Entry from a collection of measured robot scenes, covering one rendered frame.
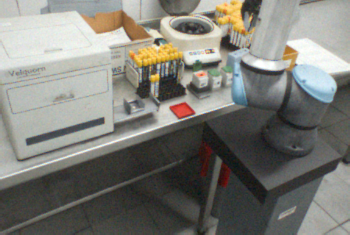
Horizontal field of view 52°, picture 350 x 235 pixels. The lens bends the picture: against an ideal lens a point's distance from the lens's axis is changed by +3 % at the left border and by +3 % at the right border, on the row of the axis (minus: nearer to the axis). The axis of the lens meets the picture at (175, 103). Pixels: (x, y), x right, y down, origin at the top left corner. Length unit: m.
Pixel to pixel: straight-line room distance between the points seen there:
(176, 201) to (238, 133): 1.06
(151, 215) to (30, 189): 0.63
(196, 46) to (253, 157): 0.65
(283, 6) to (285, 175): 0.44
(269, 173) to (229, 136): 0.16
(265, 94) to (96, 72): 0.46
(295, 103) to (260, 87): 0.10
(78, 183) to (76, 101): 0.85
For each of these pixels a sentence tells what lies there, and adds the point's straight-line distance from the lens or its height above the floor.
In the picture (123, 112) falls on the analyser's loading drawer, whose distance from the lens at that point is 1.15.
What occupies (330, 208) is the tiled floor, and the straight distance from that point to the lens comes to 2.32.
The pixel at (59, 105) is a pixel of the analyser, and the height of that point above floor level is 1.03.
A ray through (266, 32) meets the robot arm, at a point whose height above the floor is 1.27.
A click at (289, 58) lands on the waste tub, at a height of 0.96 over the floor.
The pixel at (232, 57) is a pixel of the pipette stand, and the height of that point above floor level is 0.97.
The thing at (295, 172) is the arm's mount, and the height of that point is 0.93.
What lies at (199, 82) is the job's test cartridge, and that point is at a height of 0.94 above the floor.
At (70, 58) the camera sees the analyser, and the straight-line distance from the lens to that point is 0.94.
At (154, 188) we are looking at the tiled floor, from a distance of 2.11.
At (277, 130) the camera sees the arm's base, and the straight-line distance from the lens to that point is 1.05.
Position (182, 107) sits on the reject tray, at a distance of 1.25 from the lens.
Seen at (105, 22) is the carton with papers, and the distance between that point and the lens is 1.59.
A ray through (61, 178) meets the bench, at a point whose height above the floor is 0.27.
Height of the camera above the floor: 1.63
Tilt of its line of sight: 36 degrees down
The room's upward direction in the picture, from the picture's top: 6 degrees clockwise
